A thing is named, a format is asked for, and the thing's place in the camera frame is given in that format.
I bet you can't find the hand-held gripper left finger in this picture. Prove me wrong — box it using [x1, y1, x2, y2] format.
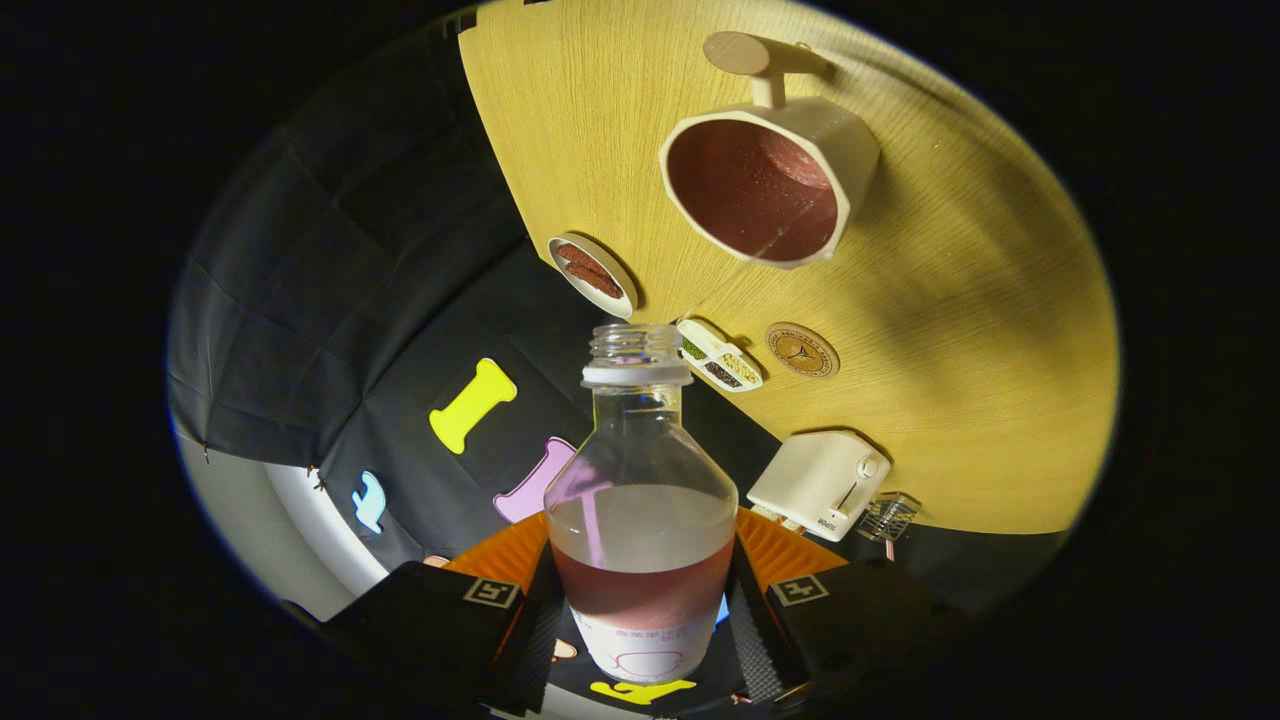
[320, 512, 562, 714]

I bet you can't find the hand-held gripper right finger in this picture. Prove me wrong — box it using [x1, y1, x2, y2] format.
[724, 507, 967, 710]

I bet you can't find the clear juice bottle pink label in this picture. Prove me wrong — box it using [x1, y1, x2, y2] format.
[543, 322, 739, 685]

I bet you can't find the round wooden coaster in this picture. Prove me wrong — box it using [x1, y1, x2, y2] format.
[766, 321, 841, 379]

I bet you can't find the cream cup with wooden handle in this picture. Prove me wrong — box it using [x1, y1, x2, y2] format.
[658, 30, 883, 271]

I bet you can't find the clear drinking glass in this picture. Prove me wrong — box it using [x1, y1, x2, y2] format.
[857, 492, 919, 544]

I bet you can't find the white toaster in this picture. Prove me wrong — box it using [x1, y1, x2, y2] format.
[746, 430, 892, 543]

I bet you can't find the white divided seasoning dish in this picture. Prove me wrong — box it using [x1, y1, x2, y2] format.
[676, 317, 764, 394]

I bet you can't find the wooden table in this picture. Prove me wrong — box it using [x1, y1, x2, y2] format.
[458, 0, 1121, 536]

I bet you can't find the black backdrop cloth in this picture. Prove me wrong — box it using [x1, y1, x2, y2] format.
[168, 10, 1071, 720]

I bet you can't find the white oval plate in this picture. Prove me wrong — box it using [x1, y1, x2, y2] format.
[547, 232, 639, 320]

